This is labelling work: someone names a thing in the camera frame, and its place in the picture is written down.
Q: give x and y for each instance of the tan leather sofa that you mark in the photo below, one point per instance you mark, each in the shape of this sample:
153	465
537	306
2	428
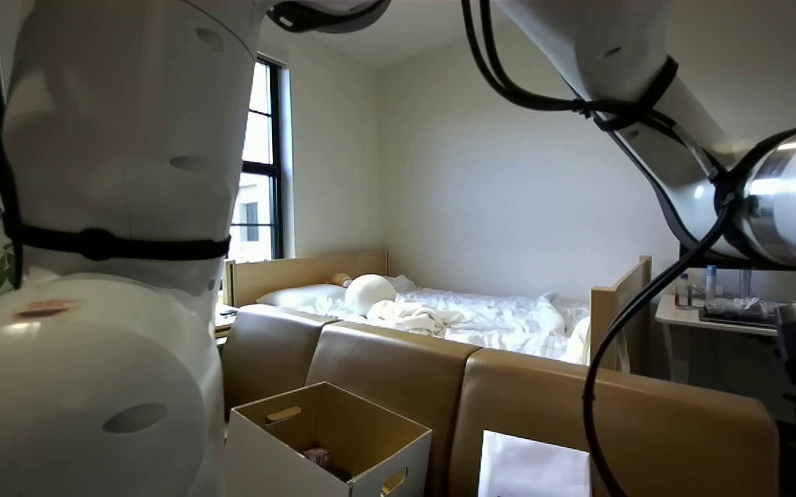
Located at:
656	432

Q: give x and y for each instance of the open cardboard box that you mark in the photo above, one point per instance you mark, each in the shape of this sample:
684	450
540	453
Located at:
360	428

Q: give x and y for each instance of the black framed window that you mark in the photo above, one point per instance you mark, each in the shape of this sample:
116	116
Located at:
264	156

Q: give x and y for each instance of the white pillow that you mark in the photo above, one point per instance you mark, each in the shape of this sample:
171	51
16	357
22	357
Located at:
304	297

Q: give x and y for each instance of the white paper sheet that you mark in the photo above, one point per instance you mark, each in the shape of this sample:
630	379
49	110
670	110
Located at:
533	468

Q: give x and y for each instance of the dark small bottle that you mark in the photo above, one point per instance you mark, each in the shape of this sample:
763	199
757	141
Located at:
684	292

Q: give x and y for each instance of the white crumpled bed sheet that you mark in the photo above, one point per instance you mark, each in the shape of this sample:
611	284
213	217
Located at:
497	317

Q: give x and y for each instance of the white round plush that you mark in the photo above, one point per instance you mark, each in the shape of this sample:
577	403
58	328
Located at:
369	291

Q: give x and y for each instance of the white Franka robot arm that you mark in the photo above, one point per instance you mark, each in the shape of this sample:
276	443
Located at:
95	139

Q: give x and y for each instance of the white desk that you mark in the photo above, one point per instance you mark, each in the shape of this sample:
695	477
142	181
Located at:
692	317

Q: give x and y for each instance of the wooden bed with white bedding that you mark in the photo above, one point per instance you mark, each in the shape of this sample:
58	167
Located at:
620	312

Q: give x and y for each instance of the clear slim bottle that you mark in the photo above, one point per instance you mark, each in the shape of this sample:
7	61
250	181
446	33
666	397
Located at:
710	283

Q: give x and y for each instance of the dark keyboard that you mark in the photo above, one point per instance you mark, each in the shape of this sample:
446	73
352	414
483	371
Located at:
739	312

